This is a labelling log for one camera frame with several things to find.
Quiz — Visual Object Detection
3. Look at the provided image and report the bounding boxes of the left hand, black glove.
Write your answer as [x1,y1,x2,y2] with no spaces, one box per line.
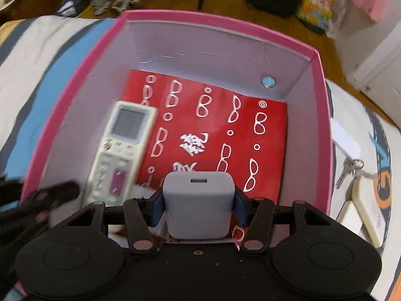
[1,181,80,298]

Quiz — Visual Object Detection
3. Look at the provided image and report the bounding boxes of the striped blue white bedspread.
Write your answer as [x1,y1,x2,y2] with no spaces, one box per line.
[1,16,400,300]

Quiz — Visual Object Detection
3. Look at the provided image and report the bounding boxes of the white charger adapter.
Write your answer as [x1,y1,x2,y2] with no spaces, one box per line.
[162,171,235,240]

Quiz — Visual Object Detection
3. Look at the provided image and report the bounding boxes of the metal keys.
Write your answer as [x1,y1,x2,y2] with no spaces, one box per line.
[335,158,364,190]

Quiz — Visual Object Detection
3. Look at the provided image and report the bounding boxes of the red glasses-print bag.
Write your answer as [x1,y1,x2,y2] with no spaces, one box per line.
[106,68,288,252]

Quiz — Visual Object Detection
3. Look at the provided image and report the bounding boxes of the white door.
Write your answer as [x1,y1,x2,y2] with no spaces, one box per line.
[348,24,400,126]

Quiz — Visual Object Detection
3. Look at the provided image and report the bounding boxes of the colourful gift bag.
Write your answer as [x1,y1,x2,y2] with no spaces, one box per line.
[296,0,333,31]

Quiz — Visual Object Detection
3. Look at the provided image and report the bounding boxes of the white small card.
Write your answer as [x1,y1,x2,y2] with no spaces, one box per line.
[330,118,362,160]

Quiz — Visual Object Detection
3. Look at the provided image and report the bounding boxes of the cream rectangular remote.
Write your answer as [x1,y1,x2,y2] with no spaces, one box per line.
[336,176,385,248]

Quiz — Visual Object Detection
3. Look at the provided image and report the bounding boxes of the white remote with screen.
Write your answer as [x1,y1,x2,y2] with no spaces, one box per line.
[83,101,158,207]

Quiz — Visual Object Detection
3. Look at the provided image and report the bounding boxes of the pink cardboard box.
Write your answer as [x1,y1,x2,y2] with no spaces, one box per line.
[22,10,332,213]

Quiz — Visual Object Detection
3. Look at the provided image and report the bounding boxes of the shoes on floor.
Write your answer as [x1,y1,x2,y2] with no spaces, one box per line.
[91,0,140,16]

